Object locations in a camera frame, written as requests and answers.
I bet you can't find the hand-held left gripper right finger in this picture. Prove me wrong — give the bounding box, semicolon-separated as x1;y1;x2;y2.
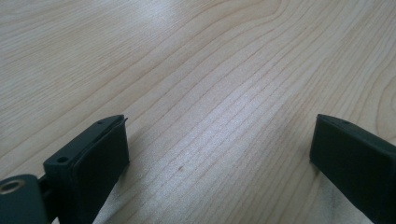
309;113;396;224

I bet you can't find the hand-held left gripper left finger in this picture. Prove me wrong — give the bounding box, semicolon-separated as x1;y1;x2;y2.
42;114;131;224

